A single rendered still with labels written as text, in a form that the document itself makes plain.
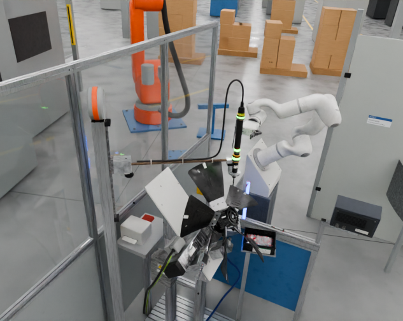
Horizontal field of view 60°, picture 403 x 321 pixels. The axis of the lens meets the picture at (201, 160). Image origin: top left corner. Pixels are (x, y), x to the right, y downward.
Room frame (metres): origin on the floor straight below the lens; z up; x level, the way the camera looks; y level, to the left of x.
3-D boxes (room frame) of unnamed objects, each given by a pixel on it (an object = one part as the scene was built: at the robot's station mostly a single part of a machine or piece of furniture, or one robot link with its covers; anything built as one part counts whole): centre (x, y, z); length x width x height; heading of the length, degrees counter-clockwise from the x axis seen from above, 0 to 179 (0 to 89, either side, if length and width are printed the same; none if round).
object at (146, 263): (1.82, 0.36, 0.42); 0.04 x 0.04 x 0.83; 66
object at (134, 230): (1.76, 0.41, 0.92); 0.17 x 0.16 x 0.11; 66
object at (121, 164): (1.58, 0.42, 1.54); 0.10 x 0.07 x 0.08; 101
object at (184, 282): (1.67, 0.06, 0.56); 0.19 x 0.04 x 0.04; 66
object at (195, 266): (1.41, 0.01, 1.03); 0.15 x 0.10 x 0.14; 66
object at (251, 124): (1.89, -0.28, 1.65); 0.11 x 0.10 x 0.07; 156
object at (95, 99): (1.56, 0.51, 1.88); 0.17 x 0.15 x 0.16; 156
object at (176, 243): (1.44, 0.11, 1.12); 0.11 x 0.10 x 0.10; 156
